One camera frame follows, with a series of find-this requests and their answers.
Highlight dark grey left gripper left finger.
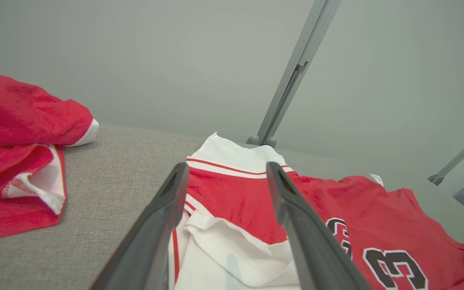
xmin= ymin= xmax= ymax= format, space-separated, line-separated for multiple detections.
xmin=91 ymin=162 xmax=190 ymax=290

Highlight red shorts with white stripes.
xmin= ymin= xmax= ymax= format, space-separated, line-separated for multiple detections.
xmin=0 ymin=71 xmax=99 ymax=241

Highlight red Bulls basketball jersey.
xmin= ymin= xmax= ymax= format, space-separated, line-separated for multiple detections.
xmin=168 ymin=132 xmax=464 ymax=290

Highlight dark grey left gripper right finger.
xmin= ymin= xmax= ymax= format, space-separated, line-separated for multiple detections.
xmin=266 ymin=162 xmax=371 ymax=290

